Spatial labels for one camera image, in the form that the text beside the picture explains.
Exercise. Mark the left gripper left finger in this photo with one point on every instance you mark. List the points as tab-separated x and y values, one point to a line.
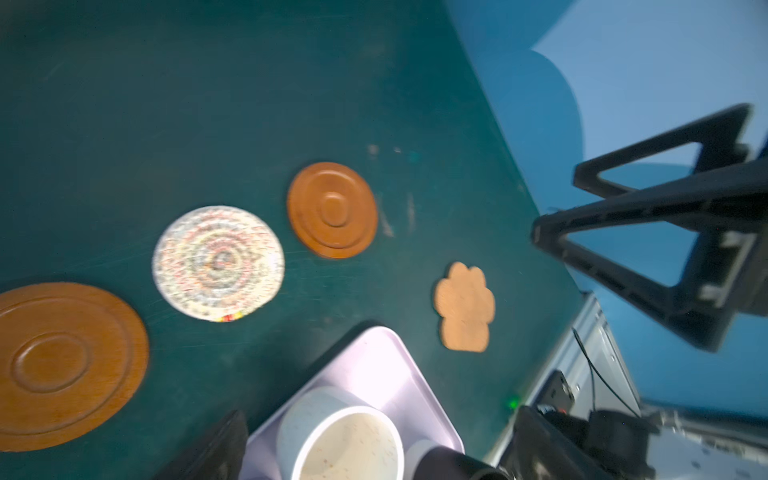
217	454

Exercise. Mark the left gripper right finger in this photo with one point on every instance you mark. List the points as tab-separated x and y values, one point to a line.
690	253

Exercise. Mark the brown wooden round coaster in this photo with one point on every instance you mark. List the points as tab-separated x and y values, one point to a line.
72	356
332	210

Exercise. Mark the white multicolour woven coaster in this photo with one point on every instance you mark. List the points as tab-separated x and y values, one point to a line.
218	263

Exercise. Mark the cork paw shaped coaster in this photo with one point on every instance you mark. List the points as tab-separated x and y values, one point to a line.
466	307

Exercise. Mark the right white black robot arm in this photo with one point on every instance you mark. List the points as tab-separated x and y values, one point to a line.
555	445

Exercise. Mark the lilac plastic tray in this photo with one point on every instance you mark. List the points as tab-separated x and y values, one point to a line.
376	367

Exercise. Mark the cream mug white handle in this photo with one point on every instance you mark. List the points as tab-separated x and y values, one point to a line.
329	433

